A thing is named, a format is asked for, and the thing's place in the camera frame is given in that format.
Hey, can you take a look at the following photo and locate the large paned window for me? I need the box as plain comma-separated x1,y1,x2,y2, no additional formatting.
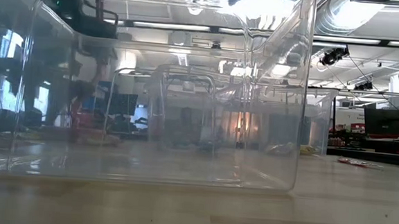
0,30,55,117

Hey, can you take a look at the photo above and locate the black ceiling spotlight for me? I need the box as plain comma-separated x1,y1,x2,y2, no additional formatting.
353,79,375,92
319,45,351,68

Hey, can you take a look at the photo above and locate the white ceiling ring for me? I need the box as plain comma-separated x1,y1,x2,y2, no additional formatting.
186,6,204,17

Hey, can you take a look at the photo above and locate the silver ceiling air duct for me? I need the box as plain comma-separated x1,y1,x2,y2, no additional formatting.
312,0,389,69

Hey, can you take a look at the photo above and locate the black wall monitor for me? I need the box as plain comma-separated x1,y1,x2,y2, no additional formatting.
362,107,399,139

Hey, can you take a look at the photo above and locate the black aluminium table frame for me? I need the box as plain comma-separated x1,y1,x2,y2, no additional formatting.
326,146,399,166

